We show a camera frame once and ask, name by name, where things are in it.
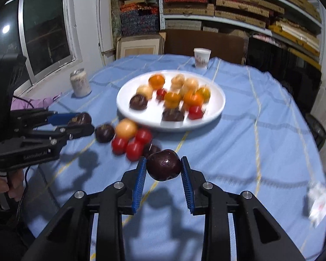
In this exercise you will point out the stack of blue patterned boxes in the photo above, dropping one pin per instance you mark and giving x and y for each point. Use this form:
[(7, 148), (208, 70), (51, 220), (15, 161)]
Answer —
[(138, 21)]

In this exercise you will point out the striped pepino melon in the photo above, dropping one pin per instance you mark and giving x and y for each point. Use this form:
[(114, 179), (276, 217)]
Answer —
[(191, 84)]

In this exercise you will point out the white oval plate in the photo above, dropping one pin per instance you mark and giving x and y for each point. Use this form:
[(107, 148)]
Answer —
[(149, 118)]

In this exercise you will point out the large dark brown water chestnut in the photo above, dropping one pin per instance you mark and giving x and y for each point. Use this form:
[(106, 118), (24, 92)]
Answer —
[(173, 115)]

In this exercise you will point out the window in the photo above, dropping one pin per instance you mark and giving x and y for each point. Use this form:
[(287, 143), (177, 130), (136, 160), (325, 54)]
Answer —
[(43, 32)]

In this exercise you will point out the open cardboard box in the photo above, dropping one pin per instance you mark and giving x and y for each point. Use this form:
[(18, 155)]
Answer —
[(140, 47)]

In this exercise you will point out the pale orange tomato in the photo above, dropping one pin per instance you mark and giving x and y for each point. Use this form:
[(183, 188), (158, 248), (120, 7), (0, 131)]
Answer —
[(178, 81)]

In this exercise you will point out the white paper cup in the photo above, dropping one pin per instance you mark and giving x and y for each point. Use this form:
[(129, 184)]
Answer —
[(202, 57)]

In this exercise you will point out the yellow-orange tomato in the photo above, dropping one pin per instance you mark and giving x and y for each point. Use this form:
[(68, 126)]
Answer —
[(204, 93)]

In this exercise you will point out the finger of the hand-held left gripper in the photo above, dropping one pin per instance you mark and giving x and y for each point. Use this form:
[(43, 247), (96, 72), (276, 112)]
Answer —
[(59, 118), (78, 132)]

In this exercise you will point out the brown cardboard sheet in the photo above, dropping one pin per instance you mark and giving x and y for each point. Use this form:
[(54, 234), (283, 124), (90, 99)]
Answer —
[(220, 46)]

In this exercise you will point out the yellow tomato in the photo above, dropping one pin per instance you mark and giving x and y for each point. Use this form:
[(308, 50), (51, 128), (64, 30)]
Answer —
[(126, 128), (144, 91)]

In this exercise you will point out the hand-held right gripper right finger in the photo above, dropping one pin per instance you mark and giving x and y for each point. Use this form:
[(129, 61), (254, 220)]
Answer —
[(187, 187)]

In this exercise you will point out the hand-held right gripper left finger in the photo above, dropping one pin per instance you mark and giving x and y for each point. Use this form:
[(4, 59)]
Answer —
[(140, 185)]

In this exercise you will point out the person's left hand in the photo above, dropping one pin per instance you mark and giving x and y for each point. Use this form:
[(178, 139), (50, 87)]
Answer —
[(16, 190)]

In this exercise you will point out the crumpled white tissue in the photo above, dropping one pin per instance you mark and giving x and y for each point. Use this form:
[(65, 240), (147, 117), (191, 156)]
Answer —
[(319, 204)]

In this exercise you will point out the metal shelf rack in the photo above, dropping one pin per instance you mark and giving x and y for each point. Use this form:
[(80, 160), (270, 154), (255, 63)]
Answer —
[(184, 17)]

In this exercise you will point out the black board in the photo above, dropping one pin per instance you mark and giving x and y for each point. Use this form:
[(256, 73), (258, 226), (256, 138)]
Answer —
[(282, 68)]

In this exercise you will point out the red tomato with stem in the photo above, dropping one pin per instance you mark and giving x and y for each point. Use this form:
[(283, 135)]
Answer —
[(195, 112)]

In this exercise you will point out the large orange mandarin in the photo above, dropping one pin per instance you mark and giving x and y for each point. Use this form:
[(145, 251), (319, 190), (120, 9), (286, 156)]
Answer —
[(193, 100)]

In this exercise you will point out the small red tomato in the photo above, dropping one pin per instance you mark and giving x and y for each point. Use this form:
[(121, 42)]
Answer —
[(161, 94)]

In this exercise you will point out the stack of woven flat boxes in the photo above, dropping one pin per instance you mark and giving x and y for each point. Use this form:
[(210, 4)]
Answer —
[(187, 10)]

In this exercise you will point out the blue checked tablecloth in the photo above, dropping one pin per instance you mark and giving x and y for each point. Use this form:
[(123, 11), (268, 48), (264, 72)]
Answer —
[(247, 146)]

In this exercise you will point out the stack of yellow flat boxes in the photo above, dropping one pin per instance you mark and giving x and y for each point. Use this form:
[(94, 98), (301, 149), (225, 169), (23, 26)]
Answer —
[(293, 35)]

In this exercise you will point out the white drink can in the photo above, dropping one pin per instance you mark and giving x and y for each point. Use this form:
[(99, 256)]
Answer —
[(81, 83)]

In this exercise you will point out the small orange mandarin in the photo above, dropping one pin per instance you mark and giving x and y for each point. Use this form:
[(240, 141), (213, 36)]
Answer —
[(156, 81)]

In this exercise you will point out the lilac cloth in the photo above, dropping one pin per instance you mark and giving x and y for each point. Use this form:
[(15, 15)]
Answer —
[(38, 103)]

